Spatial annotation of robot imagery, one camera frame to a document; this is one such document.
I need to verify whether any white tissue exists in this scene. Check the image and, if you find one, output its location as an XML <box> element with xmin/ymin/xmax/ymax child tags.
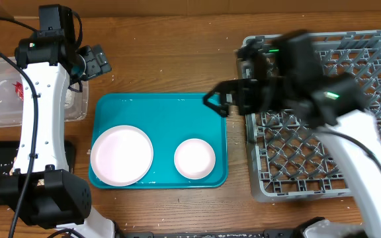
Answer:
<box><xmin>64</xmin><ymin>89</ymin><xmax>74</xmax><ymax>108</ymax></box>

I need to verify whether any small white plate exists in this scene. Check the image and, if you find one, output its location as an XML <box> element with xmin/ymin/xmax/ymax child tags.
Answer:
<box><xmin>174</xmin><ymin>138</ymin><xmax>216</xmax><ymax>180</ymax></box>

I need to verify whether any red snack wrapper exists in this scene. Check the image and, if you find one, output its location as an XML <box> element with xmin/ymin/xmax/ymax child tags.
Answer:
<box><xmin>13</xmin><ymin>81</ymin><xmax>24</xmax><ymax>100</ymax></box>

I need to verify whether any large white plate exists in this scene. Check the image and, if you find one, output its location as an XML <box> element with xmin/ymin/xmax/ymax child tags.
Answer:
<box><xmin>90</xmin><ymin>125</ymin><xmax>154</xmax><ymax>186</ymax></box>

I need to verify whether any rice and peanuts food waste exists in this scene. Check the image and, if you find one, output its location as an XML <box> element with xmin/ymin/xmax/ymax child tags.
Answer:
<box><xmin>0</xmin><ymin>157</ymin><xmax>46</xmax><ymax>186</ymax></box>

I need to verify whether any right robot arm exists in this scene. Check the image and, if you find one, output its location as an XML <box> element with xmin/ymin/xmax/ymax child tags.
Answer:
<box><xmin>211</xmin><ymin>30</ymin><xmax>381</xmax><ymax>237</ymax></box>

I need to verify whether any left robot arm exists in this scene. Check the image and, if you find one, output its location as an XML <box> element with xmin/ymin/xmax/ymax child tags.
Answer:
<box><xmin>0</xmin><ymin>5</ymin><xmax>120</xmax><ymax>237</ymax></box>

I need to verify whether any grey dishwasher rack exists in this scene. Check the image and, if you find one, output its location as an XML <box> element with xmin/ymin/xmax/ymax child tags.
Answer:
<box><xmin>245</xmin><ymin>30</ymin><xmax>381</xmax><ymax>202</ymax></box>

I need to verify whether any clear plastic waste bin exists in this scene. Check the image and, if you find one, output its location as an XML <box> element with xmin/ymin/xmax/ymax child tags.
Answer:
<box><xmin>0</xmin><ymin>58</ymin><xmax>89</xmax><ymax>128</ymax></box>

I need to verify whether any teal plastic serving tray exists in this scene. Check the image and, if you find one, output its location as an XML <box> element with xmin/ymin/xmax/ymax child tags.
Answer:
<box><xmin>92</xmin><ymin>93</ymin><xmax>228</xmax><ymax>189</ymax></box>

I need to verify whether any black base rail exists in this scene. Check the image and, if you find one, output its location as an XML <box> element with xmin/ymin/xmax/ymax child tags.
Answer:
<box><xmin>115</xmin><ymin>229</ymin><xmax>294</xmax><ymax>238</ymax></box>

